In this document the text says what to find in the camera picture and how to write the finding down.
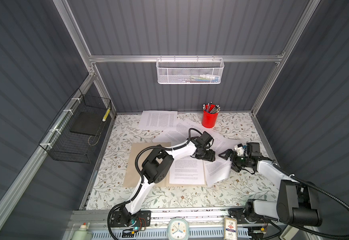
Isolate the red pen cup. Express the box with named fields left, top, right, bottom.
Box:
left=201, top=103, right=219, bottom=129

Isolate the white glue bottle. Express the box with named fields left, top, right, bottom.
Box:
left=71, top=223, right=93, bottom=240

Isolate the black notebook in basket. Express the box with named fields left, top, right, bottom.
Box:
left=70, top=112, right=106, bottom=136

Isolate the black wire basket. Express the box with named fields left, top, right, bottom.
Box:
left=39, top=90, right=112, bottom=164

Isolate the brown kraft paper folder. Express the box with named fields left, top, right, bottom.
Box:
left=122, top=141, right=206, bottom=188

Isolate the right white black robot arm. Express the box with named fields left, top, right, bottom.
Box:
left=218, top=150, right=322, bottom=227

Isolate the white desk clock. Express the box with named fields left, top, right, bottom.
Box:
left=167, top=218, right=190, bottom=240

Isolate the black white stapler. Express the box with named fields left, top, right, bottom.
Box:
left=279, top=225, right=299, bottom=240

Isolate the yellow marker in basket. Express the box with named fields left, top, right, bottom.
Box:
left=102, top=108, right=111, bottom=122

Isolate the large front printed sheet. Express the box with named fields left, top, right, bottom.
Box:
left=203, top=157, right=231, bottom=188

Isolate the small card box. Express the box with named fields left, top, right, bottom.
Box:
left=223, top=217, right=237, bottom=240

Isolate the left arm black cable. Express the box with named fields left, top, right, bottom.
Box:
left=107, top=127, right=203, bottom=240

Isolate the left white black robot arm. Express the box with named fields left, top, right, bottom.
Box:
left=121, top=138, right=215, bottom=217

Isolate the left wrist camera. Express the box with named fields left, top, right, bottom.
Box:
left=198, top=132, right=214, bottom=149

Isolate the white wire mesh basket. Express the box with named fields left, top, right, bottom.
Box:
left=156, top=58, right=224, bottom=85

